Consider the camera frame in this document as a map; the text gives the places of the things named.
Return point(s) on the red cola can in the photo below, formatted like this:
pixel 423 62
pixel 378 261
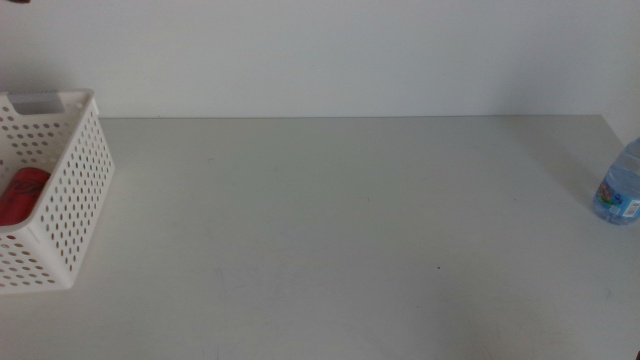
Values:
pixel 22 195

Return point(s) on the clear water bottle blue label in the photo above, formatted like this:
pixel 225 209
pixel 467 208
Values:
pixel 622 192

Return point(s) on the white perforated plastic basket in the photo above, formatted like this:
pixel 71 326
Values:
pixel 75 165

